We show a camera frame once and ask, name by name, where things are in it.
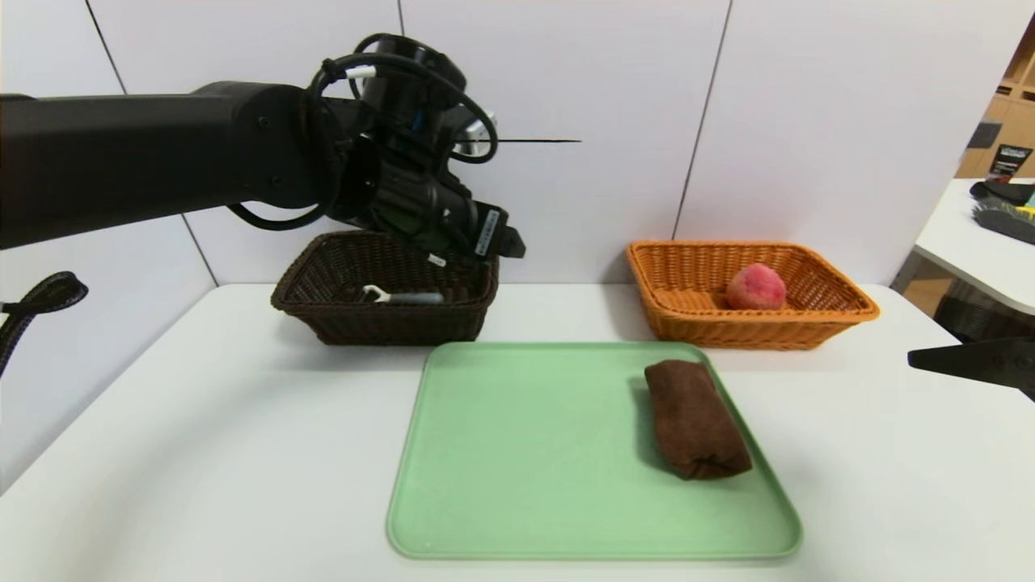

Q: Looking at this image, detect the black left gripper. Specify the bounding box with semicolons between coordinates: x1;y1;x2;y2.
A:
427;182;526;262

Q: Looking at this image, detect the grey handled white peeler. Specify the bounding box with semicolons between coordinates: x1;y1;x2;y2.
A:
361;284;445;306

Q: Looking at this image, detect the red peach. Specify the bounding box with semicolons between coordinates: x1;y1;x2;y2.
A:
725;263;788;311

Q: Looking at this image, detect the brown towel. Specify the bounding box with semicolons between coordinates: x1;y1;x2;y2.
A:
644;360;753;481

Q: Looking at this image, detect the dark brown wicker basket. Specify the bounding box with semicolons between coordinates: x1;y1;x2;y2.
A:
271;231;500;347

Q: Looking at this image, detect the orange wicker basket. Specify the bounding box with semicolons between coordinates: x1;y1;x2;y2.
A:
627;240;881;351

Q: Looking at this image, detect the light green plastic tray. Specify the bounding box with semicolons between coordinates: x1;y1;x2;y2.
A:
387;341;803;560

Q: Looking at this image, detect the white side table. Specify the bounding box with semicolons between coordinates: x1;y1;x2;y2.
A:
912;179;1035;316

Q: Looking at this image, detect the black flat item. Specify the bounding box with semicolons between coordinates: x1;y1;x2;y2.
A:
969;181;1035;205

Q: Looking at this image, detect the dark bristle brush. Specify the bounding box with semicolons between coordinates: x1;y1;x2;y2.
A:
972;202;1035;245

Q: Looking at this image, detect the small black sign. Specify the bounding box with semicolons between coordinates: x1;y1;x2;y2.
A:
988;144;1033;180

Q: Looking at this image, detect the wooden shelf unit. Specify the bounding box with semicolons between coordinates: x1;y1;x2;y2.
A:
954;8;1035;180

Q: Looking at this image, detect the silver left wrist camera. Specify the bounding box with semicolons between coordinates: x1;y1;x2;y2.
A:
450;107;500;161

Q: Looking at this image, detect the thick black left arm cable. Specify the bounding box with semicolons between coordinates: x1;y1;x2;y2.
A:
0;271;90;381

